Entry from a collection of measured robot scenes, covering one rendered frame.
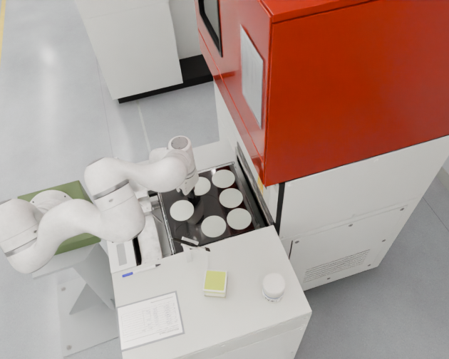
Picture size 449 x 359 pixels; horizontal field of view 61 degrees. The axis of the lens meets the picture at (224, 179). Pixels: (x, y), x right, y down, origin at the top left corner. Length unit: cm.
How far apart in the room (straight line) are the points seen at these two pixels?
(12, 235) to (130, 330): 47
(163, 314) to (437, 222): 201
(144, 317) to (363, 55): 102
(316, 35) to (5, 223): 98
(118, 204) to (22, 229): 37
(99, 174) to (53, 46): 362
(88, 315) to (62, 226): 143
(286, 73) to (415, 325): 186
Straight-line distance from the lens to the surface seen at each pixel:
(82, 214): 109
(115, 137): 326
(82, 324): 250
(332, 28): 92
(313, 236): 170
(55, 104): 378
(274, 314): 133
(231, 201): 160
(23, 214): 128
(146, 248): 157
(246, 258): 140
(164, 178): 101
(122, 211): 100
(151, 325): 135
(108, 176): 99
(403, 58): 111
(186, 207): 160
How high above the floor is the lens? 223
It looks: 53 degrees down
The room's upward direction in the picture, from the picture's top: 5 degrees counter-clockwise
